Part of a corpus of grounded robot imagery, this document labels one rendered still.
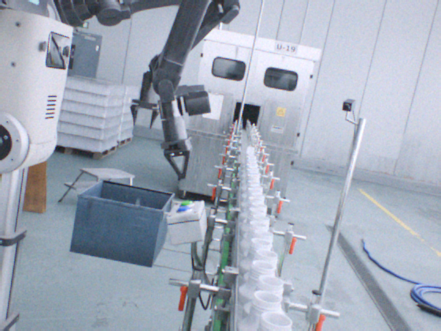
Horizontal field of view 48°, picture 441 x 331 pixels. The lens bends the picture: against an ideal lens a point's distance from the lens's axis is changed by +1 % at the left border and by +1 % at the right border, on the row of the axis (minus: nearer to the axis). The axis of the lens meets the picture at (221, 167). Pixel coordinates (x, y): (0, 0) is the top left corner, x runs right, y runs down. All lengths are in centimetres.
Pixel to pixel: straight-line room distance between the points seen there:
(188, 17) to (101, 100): 671
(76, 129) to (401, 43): 744
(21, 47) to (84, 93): 661
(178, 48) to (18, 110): 41
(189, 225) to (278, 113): 486
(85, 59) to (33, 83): 1075
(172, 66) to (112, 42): 1076
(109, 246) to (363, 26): 1044
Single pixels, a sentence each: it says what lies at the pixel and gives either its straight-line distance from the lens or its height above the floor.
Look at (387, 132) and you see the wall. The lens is 1195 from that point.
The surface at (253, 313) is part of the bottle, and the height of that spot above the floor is 115.
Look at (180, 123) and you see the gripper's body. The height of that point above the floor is 131.
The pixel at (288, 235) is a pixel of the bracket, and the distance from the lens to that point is 129.
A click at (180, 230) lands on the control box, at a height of 107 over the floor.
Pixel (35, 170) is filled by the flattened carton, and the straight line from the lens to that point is 468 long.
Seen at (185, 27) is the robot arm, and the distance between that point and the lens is 112.
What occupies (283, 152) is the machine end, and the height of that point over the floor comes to 82.
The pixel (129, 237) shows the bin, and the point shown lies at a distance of 184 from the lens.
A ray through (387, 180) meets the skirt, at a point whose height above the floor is 11.
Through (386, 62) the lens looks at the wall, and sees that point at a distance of 1191.
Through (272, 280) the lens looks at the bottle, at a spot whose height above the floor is 116.
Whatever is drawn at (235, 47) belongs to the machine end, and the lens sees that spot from 597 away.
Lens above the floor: 141
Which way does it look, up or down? 9 degrees down
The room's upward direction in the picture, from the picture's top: 11 degrees clockwise
